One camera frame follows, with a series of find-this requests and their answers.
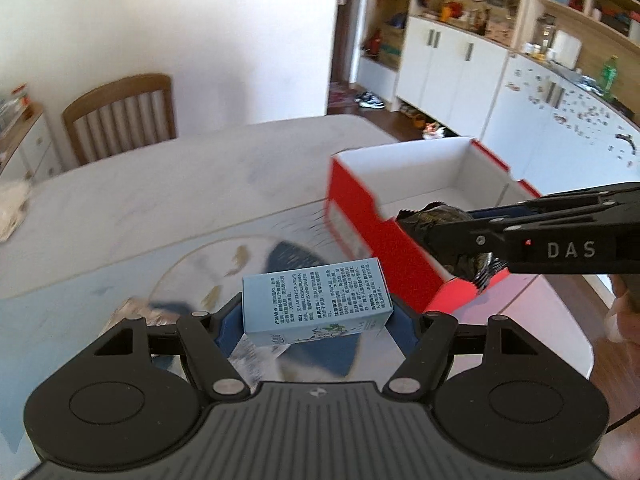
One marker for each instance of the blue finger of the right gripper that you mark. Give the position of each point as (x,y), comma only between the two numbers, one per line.
(470,245)
(507,211)

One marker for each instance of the dark gold candy wrapper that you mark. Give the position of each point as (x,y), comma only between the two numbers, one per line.
(417,224)

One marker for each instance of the white wall cabinet unit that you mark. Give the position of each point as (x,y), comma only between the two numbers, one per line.
(550,86)

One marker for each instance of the wooden dining chair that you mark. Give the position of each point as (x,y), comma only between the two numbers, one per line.
(121,116)

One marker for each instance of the light blue small carton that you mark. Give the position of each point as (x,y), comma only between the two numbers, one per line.
(297,306)

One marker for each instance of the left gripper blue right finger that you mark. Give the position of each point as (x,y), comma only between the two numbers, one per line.
(404,326)

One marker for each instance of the silver foil bag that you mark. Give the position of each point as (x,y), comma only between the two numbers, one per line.
(136,307)

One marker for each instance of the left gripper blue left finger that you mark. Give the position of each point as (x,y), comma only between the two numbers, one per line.
(228,325)

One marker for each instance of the white printed sachet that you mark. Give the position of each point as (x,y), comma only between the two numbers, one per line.
(257,364)

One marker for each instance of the clear plastic bag with food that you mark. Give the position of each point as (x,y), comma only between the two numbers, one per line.
(14,197)

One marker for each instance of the right hand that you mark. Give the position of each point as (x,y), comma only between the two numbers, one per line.
(621,324)

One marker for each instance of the white sideboard cabinet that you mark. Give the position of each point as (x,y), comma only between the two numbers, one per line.
(28,151)

